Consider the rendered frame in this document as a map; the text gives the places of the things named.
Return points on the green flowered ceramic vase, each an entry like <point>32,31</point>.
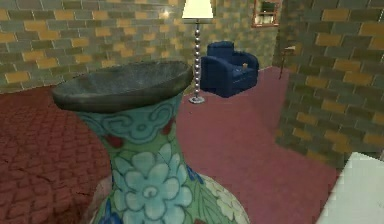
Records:
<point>146,173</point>

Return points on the dark blue armchair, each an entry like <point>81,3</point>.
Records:
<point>226,71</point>

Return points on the white shade floor lamp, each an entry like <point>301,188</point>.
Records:
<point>197,50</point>

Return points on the small tan object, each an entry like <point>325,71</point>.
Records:
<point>245,65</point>

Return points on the small wooden side table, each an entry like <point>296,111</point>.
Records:
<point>287,53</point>

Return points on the white furniture corner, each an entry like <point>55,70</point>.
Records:
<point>358,193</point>

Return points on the red framed wall picture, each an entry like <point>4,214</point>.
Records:
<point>266,13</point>

